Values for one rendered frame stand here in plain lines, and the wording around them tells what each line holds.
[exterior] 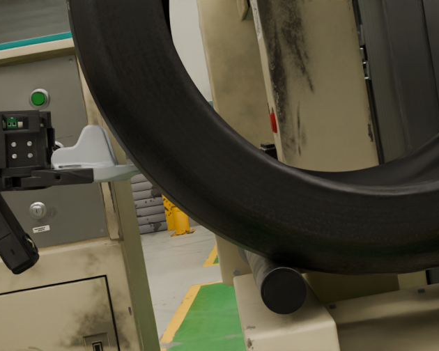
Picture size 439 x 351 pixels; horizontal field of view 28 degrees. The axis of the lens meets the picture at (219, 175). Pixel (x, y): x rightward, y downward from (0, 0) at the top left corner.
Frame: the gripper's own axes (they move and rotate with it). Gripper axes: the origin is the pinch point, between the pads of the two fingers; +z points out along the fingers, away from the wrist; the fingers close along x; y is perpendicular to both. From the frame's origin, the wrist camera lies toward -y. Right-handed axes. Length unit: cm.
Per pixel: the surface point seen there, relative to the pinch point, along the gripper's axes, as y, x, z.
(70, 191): -6, 69, -17
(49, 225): -12, 69, -21
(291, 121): 5.0, 28.5, 20.0
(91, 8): 15.9, -10.7, -2.0
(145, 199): -74, 934, -61
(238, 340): -102, 342, 22
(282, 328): -15.1, -8.2, 14.5
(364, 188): -1.6, -13.2, 22.0
